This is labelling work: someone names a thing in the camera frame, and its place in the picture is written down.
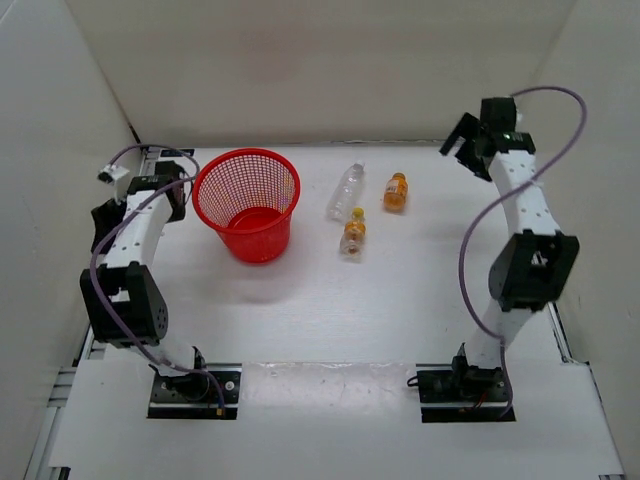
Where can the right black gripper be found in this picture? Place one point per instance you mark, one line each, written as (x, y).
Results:
(465, 130)

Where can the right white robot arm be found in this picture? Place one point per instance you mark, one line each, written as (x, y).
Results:
(532, 268)

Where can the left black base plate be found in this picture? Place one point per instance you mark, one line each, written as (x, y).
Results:
(193, 397)

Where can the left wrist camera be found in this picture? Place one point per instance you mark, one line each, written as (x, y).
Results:
(112, 174)

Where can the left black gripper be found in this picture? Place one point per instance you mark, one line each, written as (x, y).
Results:
(106, 215)

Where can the red mesh plastic bin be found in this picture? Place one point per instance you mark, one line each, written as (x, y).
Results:
(248, 196)

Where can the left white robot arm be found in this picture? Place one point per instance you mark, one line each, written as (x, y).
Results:
(124, 304)

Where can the clear bottle yellow cap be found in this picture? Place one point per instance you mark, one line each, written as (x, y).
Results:
(354, 233)

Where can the clear plastic bottle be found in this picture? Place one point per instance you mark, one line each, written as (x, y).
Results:
(347, 193)

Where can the orange juice bottle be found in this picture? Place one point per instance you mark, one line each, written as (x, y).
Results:
(396, 192)

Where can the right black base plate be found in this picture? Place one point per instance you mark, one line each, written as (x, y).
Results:
(461, 394)

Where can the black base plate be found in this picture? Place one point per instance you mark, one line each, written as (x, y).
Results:
(461, 394)
(193, 397)

